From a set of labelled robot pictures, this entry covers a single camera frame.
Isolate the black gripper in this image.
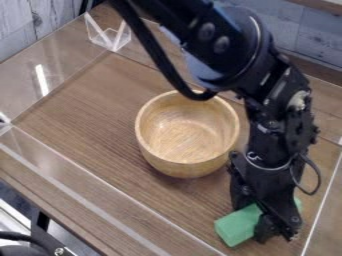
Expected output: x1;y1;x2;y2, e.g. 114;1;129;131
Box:
226;150;305;244

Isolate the clear acrylic corner bracket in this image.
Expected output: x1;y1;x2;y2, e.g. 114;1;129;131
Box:
84;13;133;52

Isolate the clear acrylic tray wall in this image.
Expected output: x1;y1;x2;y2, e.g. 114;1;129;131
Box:
0;117;225;256

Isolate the green rectangular stick block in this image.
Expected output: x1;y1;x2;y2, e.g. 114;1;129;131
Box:
214;202;294;248

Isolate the black cable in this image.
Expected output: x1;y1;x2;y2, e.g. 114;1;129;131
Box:
0;230;38;249

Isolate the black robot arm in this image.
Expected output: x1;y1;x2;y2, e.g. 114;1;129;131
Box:
108;0;320;245

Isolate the wooden bowl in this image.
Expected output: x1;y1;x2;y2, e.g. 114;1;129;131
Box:
135;91;241;179

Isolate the black metal table frame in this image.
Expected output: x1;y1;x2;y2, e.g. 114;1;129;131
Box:
31;211;78;256

